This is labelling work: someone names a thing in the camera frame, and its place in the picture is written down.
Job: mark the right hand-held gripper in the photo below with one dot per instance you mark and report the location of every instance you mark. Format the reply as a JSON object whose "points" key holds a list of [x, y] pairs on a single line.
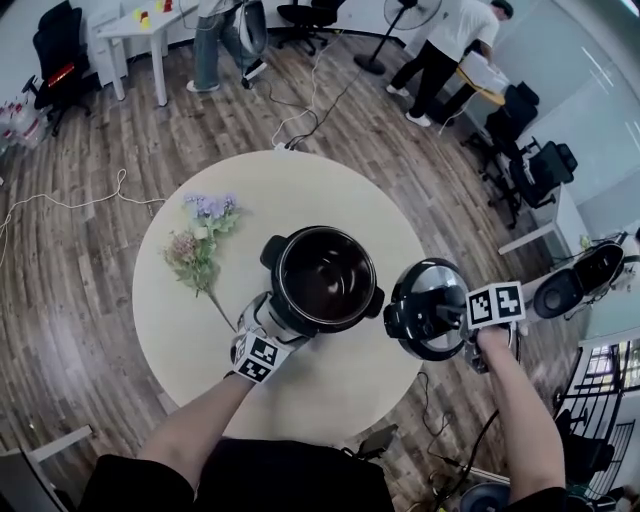
{"points": [[495, 305]]}

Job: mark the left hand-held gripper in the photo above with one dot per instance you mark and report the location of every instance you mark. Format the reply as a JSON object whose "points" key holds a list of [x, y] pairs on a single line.
{"points": [[260, 357]]}

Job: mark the grey electric pressure cooker body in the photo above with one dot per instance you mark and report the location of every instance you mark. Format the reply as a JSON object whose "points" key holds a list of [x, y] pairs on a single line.
{"points": [[325, 280]]}

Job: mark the pressure cooker lid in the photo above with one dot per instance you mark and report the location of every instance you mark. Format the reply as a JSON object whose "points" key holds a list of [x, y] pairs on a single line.
{"points": [[425, 285]]}

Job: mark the person's left forearm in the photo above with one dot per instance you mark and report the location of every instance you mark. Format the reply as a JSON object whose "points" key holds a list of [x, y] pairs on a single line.
{"points": [[195, 430]]}

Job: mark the person's right forearm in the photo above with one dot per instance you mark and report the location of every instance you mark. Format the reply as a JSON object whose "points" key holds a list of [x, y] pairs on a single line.
{"points": [[520, 415]]}

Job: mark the black hard-shell backpack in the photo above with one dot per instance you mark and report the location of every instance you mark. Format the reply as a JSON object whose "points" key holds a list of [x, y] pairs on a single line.
{"points": [[560, 295]]}

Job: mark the artificial flower bouquet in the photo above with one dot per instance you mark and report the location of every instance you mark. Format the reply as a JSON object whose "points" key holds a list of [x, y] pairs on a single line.
{"points": [[197, 250]]}

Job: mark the small green plant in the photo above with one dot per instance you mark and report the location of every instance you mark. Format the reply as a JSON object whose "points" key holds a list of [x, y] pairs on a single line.
{"points": [[586, 242]]}

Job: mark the white desk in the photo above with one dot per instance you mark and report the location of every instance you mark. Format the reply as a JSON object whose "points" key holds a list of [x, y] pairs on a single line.
{"points": [[565, 215], [150, 32]]}

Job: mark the person's black shirt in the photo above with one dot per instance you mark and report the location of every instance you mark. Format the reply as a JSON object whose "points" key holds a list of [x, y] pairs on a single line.
{"points": [[280, 480]]}

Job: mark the black flat device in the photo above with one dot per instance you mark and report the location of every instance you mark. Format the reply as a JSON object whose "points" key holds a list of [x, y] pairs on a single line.
{"points": [[380, 441]]}

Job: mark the white power strip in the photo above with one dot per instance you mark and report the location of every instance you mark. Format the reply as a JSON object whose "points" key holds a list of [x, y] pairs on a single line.
{"points": [[283, 146]]}

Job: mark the black round pot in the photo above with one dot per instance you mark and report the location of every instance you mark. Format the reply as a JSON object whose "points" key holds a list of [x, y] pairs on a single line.
{"points": [[482, 497]]}

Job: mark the round yellow table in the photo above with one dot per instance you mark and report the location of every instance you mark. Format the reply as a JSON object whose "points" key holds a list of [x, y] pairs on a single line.
{"points": [[487, 92]]}

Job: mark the white box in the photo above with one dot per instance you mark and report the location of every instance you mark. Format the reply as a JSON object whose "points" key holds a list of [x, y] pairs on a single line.
{"points": [[487, 72]]}

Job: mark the grey desk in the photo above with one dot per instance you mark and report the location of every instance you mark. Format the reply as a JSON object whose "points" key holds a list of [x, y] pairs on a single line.
{"points": [[20, 480]]}

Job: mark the grey hard-shell backpack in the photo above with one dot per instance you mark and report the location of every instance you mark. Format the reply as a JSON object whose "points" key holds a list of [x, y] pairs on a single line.
{"points": [[252, 25]]}

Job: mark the black standing fan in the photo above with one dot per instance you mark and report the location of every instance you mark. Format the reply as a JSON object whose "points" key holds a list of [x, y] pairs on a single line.
{"points": [[412, 12]]}

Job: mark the white drawer cabinet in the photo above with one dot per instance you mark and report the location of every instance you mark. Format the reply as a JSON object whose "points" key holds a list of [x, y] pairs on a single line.
{"points": [[105, 55]]}

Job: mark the pack of water bottles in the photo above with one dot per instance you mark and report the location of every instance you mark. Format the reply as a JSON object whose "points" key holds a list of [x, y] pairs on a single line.
{"points": [[22, 125]]}

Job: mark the black office chair red stripe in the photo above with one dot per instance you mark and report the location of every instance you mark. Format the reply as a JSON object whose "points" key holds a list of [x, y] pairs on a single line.
{"points": [[57, 50]]}

